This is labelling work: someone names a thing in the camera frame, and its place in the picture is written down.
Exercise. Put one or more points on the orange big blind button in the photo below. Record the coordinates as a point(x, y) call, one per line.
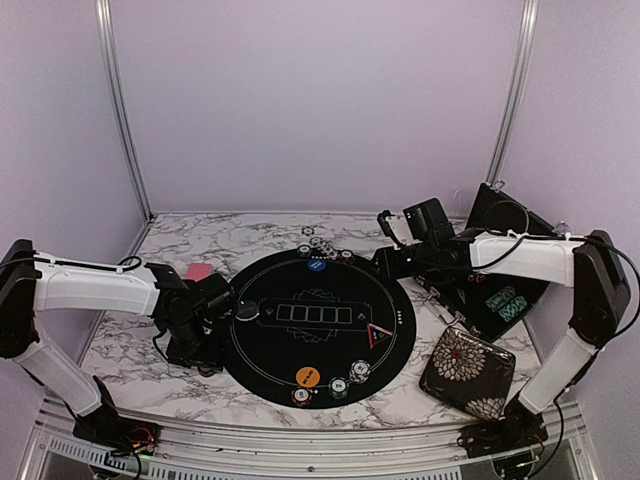
point(308, 377)

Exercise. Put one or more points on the floral fabric pouch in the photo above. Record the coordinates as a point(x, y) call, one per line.
point(469, 374)

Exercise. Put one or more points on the red playing card deck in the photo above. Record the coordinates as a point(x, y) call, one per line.
point(198, 271)

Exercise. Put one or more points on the green fifty poker chip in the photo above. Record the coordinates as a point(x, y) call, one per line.
point(304, 251)

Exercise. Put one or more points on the black poker chip case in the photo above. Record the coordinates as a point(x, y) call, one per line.
point(490, 305)

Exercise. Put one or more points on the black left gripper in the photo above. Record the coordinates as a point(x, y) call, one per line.
point(213, 357)

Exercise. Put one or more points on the blue small blind button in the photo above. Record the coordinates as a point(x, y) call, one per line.
point(317, 265)

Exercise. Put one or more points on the red triangular marker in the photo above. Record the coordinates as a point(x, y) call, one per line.
point(377, 335)

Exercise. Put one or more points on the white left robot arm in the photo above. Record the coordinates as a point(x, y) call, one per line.
point(33, 282)

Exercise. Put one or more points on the blue orange chip stack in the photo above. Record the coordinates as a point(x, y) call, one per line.
point(359, 371)

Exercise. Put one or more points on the red black hundred chip stack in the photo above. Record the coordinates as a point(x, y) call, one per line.
point(346, 256)

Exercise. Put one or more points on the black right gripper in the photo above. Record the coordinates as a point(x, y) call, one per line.
point(387, 264)

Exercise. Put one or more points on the round black poker mat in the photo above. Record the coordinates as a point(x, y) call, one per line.
point(316, 319)

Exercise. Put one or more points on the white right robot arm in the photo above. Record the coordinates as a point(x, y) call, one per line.
point(595, 273)

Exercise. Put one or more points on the blue orange chips on marble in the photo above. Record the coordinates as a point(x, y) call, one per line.
point(323, 249)

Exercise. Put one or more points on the silver dealer button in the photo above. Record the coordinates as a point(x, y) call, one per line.
point(246, 311)

